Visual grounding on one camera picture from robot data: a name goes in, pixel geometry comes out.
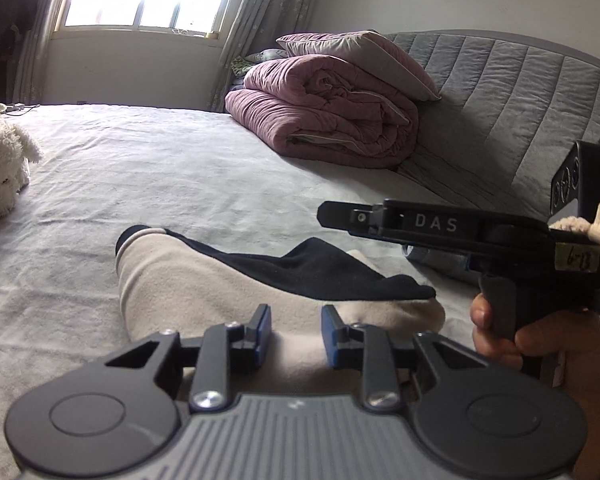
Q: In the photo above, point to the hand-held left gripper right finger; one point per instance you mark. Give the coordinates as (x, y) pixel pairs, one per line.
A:
(328, 335)

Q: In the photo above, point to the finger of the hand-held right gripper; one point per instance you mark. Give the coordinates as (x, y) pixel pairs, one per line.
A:
(340, 215)

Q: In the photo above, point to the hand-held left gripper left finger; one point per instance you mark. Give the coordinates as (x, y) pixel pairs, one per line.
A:
(265, 327)

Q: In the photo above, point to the beige and black garment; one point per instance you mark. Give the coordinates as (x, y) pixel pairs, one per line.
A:
(180, 280)

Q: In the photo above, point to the person's right forearm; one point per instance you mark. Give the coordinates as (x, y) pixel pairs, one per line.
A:
(595, 410)

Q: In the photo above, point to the person's right hand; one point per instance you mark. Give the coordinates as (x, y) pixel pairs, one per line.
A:
(545, 345)

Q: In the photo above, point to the folded pink quilt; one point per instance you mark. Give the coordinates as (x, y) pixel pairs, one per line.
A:
(320, 110)

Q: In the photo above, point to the grey quilted headboard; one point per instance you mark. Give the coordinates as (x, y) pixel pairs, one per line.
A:
(505, 100)

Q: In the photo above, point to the pink pillow with grey trim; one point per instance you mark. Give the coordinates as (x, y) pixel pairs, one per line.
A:
(360, 55)

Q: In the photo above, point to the floral patterned pillow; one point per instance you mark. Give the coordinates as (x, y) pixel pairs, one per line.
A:
(255, 60)

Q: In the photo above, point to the grey bed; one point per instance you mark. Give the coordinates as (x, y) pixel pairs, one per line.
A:
(155, 160)

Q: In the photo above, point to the grey patterned curtain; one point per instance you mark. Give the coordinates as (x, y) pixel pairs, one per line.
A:
(45, 35)
(270, 5)

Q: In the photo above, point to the white plush toy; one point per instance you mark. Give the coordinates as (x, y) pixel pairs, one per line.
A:
(0, 160)

